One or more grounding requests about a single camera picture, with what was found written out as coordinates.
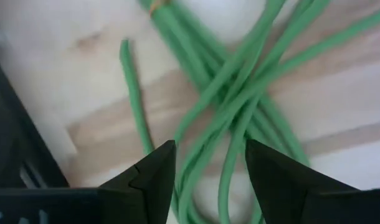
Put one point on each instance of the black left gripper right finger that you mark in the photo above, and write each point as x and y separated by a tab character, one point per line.
280	189

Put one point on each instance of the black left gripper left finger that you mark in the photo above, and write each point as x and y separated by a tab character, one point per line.
143	196

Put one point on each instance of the green long bean bundle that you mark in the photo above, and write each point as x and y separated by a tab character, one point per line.
227	93

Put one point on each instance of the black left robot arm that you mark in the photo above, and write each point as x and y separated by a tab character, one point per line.
9	130

